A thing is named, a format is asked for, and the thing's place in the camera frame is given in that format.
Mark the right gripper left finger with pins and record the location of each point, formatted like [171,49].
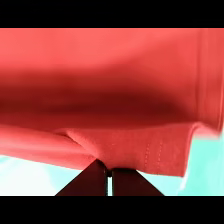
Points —
[91,181]

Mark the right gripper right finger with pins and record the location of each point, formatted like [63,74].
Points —
[130,183]

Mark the red T-shirt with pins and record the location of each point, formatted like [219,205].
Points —
[110,86]

